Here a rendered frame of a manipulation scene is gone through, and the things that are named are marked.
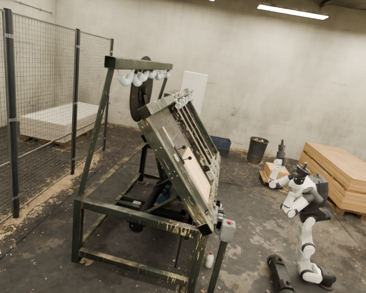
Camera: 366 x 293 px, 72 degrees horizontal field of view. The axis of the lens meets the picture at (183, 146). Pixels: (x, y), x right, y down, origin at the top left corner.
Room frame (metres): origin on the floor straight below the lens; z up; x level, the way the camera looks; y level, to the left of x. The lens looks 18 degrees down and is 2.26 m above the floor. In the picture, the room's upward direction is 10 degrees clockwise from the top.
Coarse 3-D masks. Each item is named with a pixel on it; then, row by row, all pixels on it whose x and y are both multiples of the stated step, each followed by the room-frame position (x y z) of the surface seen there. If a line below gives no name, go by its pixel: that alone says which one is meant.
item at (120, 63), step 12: (108, 60) 2.20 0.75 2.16; (120, 60) 2.22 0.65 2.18; (132, 60) 2.50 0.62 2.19; (144, 60) 2.86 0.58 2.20; (108, 72) 2.15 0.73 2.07; (108, 84) 2.16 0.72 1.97; (144, 96) 3.10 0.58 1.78; (96, 120) 2.16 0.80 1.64; (96, 132) 2.17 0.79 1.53; (84, 168) 2.18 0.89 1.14; (84, 180) 2.18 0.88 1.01; (168, 180) 2.91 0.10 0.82
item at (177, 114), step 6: (186, 96) 3.10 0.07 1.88; (174, 108) 3.06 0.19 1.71; (174, 114) 3.06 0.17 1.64; (180, 114) 3.07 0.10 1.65; (180, 120) 3.05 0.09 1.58; (186, 126) 3.04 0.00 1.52; (186, 132) 3.04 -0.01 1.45; (192, 138) 3.03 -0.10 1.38; (192, 144) 3.03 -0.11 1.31; (198, 150) 3.02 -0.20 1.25; (198, 156) 3.01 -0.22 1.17; (204, 162) 3.00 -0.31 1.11; (204, 168) 3.00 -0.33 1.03; (210, 168) 3.04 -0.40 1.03; (210, 174) 2.99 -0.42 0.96
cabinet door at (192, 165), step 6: (186, 150) 2.71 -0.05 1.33; (186, 156) 2.59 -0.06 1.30; (192, 156) 2.79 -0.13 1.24; (186, 162) 2.49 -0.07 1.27; (192, 162) 2.67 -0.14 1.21; (192, 168) 2.56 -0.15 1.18; (198, 168) 2.76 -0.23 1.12; (192, 174) 2.44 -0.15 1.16; (198, 174) 2.63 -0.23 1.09; (198, 180) 2.52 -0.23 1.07; (204, 180) 2.73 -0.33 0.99; (198, 186) 2.41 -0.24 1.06; (204, 186) 2.61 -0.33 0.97; (204, 192) 2.50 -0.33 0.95; (204, 198) 2.39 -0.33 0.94
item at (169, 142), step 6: (162, 132) 2.33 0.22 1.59; (168, 138) 2.32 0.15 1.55; (168, 144) 2.32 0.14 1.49; (174, 150) 2.31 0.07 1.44; (180, 162) 2.30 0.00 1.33; (186, 168) 2.33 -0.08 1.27; (192, 180) 2.29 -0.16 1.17; (192, 186) 2.28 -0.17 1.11; (198, 192) 2.27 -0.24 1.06; (198, 198) 2.27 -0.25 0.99; (204, 204) 2.26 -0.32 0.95
